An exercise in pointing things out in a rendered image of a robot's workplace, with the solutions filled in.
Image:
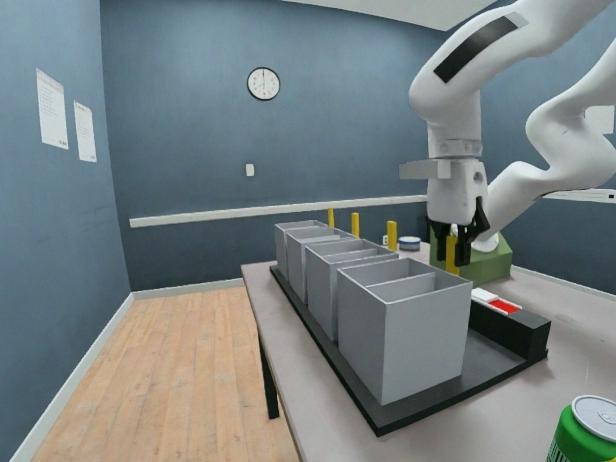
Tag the green drink can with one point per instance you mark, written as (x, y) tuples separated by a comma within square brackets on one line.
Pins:
[(586, 432)]

